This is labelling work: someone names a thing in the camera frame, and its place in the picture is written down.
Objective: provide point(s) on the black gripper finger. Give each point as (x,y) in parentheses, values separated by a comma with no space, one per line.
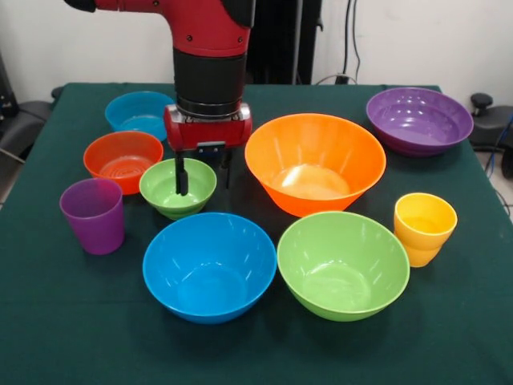
(182,180)
(227,168)

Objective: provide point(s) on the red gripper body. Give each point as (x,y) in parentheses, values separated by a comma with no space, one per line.
(208,130)

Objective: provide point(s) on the small green bowl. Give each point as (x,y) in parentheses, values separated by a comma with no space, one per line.
(160,188)

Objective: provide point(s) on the red small bowl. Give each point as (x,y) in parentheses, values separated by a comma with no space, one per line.
(116,154)

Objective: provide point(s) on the large orange bowl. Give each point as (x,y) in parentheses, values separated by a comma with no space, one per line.
(312,144)

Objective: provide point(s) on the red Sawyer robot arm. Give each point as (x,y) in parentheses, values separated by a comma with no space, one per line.
(208,28)

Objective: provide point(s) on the light blue small bowl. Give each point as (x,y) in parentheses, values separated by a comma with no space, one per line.
(128,116)

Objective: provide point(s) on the large blue bowl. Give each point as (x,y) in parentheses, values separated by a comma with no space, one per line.
(208,264)

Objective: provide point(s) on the purple cup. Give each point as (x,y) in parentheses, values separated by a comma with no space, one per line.
(96,228)

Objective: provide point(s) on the large green bowl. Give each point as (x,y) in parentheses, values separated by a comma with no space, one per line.
(340,260)

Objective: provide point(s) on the dark green tablecloth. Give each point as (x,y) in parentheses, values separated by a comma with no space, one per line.
(80,321)

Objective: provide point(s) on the large purple bowl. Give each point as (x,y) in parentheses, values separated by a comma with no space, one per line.
(421,116)

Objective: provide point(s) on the black pedestal leg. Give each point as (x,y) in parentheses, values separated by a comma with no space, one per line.
(485,128)
(24,120)

